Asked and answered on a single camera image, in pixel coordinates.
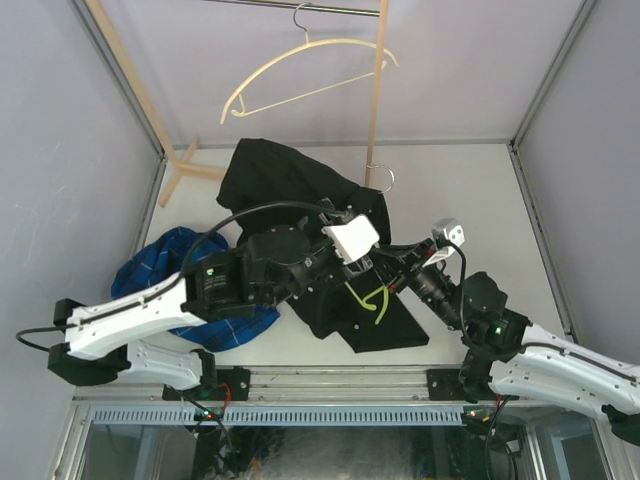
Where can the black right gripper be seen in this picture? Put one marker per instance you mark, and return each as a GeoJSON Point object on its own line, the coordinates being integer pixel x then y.
{"type": "Point", "coordinates": [415, 254]}

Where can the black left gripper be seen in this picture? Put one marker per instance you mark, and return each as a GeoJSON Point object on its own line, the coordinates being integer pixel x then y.
{"type": "Point", "coordinates": [335, 270]}

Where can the black button shirt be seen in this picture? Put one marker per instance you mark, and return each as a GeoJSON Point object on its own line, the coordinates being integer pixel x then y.
{"type": "Point", "coordinates": [262, 171]}

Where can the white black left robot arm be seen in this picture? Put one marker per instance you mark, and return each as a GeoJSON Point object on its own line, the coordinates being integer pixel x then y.
{"type": "Point", "coordinates": [107, 342]}

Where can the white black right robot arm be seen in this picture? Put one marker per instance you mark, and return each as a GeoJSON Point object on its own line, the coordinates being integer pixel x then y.
{"type": "Point", "coordinates": [508, 355]}

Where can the beige plastic hanger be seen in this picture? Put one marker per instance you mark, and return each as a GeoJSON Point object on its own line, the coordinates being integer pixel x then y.
{"type": "Point", "coordinates": [319, 63]}

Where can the blue plaid shirt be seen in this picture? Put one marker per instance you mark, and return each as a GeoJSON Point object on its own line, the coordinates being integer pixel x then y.
{"type": "Point", "coordinates": [164, 257]}

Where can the metal hanging rod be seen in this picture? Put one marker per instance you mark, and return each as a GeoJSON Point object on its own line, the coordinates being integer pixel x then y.
{"type": "Point", "coordinates": [330, 6]}

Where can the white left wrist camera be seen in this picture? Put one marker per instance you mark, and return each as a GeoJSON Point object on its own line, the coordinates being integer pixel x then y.
{"type": "Point", "coordinates": [353, 240]}

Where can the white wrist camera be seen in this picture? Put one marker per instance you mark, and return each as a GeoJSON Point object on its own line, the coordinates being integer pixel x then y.
{"type": "Point", "coordinates": [447, 234]}
{"type": "Point", "coordinates": [353, 240]}

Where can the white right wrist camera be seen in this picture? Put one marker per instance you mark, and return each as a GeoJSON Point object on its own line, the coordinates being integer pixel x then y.
{"type": "Point", "coordinates": [447, 234]}

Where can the aluminium extrusion rail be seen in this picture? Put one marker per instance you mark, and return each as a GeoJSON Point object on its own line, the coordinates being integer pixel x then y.
{"type": "Point", "coordinates": [328, 385]}

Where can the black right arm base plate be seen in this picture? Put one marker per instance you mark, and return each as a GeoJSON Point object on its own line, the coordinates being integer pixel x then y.
{"type": "Point", "coordinates": [444, 384]}

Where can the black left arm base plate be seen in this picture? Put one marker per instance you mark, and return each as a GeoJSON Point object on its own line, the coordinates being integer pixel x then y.
{"type": "Point", "coordinates": [233, 380]}

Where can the wooden clothes rack frame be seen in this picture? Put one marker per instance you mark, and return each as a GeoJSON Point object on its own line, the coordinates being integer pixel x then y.
{"type": "Point", "coordinates": [175, 165]}

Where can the blue slotted cable duct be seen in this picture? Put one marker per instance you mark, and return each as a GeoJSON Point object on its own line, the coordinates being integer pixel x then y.
{"type": "Point", "coordinates": [283, 416]}

